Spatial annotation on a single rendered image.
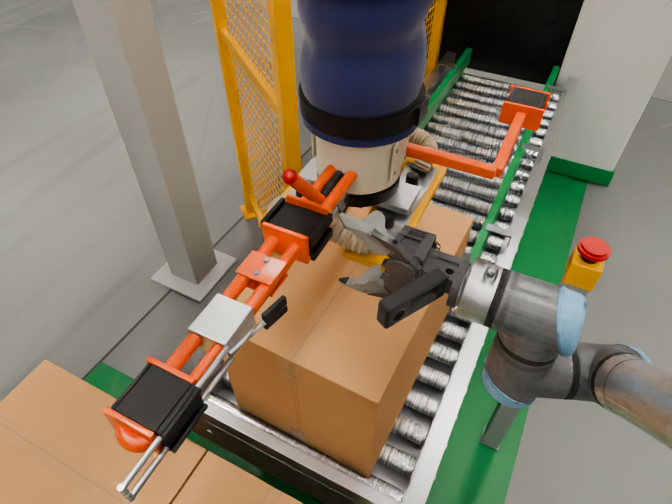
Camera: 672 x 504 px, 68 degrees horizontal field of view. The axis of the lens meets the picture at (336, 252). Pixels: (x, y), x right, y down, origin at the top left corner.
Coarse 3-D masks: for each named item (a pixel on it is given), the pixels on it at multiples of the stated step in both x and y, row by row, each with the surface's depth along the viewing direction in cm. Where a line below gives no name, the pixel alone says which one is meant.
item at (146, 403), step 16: (144, 368) 62; (160, 368) 62; (144, 384) 61; (160, 384) 61; (176, 384) 61; (192, 384) 61; (128, 400) 59; (144, 400) 59; (160, 400) 59; (176, 400) 59; (112, 416) 58; (128, 416) 58; (144, 416) 58; (160, 416) 58; (144, 432) 57; (160, 448) 59
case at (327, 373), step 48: (288, 288) 115; (336, 288) 115; (288, 336) 106; (336, 336) 106; (384, 336) 106; (432, 336) 143; (240, 384) 125; (288, 384) 110; (336, 384) 99; (384, 384) 98; (288, 432) 131; (336, 432) 115; (384, 432) 121
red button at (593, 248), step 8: (584, 240) 113; (592, 240) 113; (600, 240) 113; (584, 248) 111; (592, 248) 111; (600, 248) 111; (608, 248) 111; (584, 256) 111; (592, 256) 110; (600, 256) 110; (608, 256) 110
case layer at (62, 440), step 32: (32, 384) 143; (64, 384) 143; (0, 416) 136; (32, 416) 136; (64, 416) 136; (96, 416) 136; (0, 448) 130; (32, 448) 130; (64, 448) 130; (96, 448) 130; (192, 448) 130; (0, 480) 125; (32, 480) 125; (64, 480) 125; (96, 480) 125; (160, 480) 125; (192, 480) 125; (224, 480) 125; (256, 480) 125
